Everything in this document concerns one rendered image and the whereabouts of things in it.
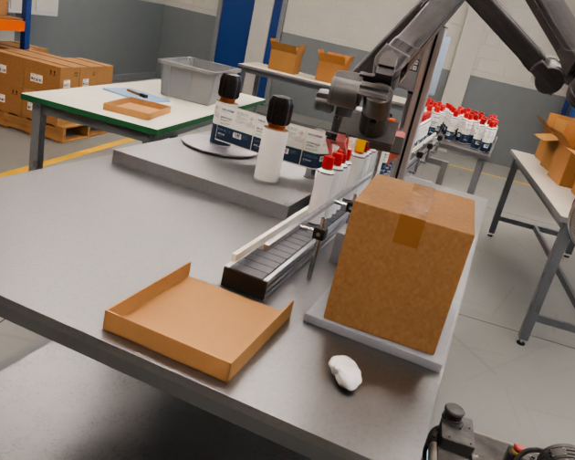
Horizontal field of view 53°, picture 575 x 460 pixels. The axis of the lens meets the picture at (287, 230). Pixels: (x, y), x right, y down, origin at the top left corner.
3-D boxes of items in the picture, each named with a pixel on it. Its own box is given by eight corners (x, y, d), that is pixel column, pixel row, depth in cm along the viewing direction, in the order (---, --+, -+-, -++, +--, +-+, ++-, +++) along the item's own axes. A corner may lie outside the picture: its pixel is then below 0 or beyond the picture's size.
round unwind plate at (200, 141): (204, 133, 255) (205, 130, 254) (268, 152, 246) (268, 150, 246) (166, 141, 227) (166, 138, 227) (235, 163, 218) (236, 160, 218)
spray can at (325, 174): (308, 217, 176) (324, 152, 169) (324, 223, 174) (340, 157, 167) (302, 222, 171) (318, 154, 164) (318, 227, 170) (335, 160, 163)
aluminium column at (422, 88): (379, 218, 208) (433, 25, 186) (392, 222, 207) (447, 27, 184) (376, 221, 204) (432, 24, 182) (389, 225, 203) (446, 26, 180)
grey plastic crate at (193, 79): (184, 87, 426) (189, 56, 418) (236, 99, 422) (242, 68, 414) (151, 93, 370) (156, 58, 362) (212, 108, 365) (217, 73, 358)
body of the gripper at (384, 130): (351, 118, 128) (355, 93, 122) (397, 128, 127) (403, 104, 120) (344, 139, 125) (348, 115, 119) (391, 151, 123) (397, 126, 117)
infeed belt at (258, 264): (381, 170, 280) (384, 162, 279) (398, 175, 278) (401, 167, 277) (225, 282, 132) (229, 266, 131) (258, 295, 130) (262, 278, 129)
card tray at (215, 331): (187, 277, 133) (190, 260, 132) (290, 316, 126) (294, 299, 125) (102, 329, 106) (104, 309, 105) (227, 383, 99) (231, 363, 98)
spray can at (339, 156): (318, 212, 183) (332, 149, 176) (333, 217, 182) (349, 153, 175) (312, 215, 178) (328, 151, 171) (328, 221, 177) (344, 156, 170)
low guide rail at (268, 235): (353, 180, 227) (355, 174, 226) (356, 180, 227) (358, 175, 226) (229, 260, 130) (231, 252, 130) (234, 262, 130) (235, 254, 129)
